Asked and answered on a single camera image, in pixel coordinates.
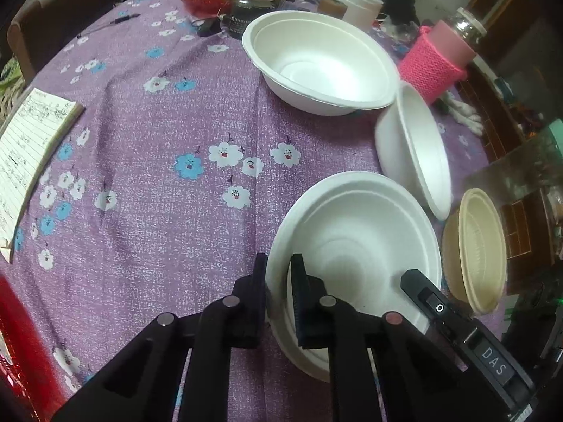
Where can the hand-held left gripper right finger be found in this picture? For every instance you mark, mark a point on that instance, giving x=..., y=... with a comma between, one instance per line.
x=308, y=312

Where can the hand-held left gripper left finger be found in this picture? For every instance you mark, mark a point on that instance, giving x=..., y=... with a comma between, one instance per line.
x=253, y=307

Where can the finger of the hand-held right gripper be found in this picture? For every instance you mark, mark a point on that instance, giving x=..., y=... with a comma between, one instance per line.
x=440, y=307

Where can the cream plastic bowl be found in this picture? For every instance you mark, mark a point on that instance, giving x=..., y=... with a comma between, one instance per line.
x=477, y=250

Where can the white paper bowl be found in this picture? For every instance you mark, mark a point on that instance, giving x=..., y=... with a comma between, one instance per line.
x=360, y=246
x=422, y=154
x=321, y=61

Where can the red shiny cloth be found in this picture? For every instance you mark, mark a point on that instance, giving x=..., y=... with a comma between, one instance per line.
x=17, y=351

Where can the bottle with pink knitted sleeve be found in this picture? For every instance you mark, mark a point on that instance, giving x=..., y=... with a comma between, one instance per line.
x=431, y=66

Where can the lined paper notebook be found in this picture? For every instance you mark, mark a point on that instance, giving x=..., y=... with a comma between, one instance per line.
x=31, y=140

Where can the small black capacitor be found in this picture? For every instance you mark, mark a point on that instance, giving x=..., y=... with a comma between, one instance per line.
x=207, y=28

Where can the black electric motor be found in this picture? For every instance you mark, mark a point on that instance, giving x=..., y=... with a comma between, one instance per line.
x=246, y=15

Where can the brown tape roll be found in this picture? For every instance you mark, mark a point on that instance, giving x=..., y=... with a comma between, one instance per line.
x=333, y=6

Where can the clear plastic lid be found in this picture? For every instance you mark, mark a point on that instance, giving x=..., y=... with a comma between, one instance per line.
x=303, y=0

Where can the white plastic jar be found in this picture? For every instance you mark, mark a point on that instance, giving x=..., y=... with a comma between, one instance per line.
x=358, y=4

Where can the black ballpoint pen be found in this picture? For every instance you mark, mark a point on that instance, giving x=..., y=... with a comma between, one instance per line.
x=110, y=24

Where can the green white crocheted cloth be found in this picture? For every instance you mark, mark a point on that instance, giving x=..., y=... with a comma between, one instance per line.
x=9, y=88

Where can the brown chair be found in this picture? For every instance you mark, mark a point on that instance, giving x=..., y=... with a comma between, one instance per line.
x=57, y=17

